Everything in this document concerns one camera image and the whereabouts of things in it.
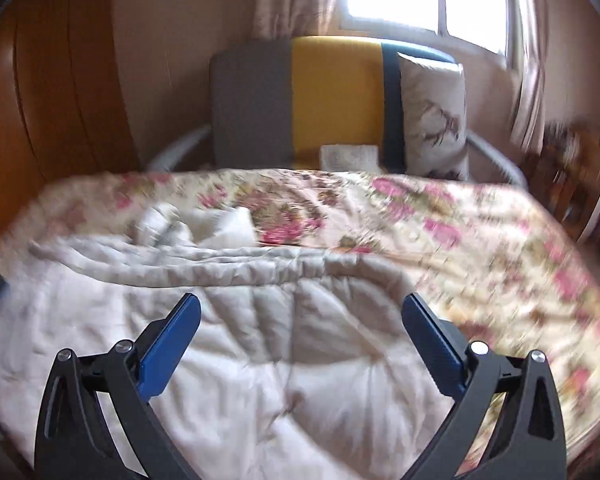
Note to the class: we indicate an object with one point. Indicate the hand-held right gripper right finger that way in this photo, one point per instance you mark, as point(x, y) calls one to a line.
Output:
point(432, 342)

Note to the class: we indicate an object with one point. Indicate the wooden wardrobe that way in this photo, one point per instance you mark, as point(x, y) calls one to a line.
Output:
point(45, 110)

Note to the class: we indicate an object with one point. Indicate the white deer print pillow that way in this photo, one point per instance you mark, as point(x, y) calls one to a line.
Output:
point(432, 115)

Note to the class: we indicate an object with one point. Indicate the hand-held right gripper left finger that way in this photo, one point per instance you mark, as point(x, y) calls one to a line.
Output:
point(167, 345)

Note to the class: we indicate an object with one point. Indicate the grey bed frame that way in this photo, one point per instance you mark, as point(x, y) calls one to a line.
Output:
point(180, 150)

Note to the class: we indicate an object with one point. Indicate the floral quilted bedspread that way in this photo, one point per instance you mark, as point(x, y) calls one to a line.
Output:
point(455, 240)

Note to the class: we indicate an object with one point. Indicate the grey yellow blue headboard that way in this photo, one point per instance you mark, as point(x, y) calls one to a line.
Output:
point(335, 90)

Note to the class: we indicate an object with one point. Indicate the beige quilted down jacket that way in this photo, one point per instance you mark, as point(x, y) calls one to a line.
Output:
point(260, 360)

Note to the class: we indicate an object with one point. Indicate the white folded cloth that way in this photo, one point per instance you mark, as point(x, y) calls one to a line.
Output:
point(350, 156)

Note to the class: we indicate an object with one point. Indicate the wooden shelf with clutter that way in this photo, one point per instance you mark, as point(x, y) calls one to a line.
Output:
point(575, 180)

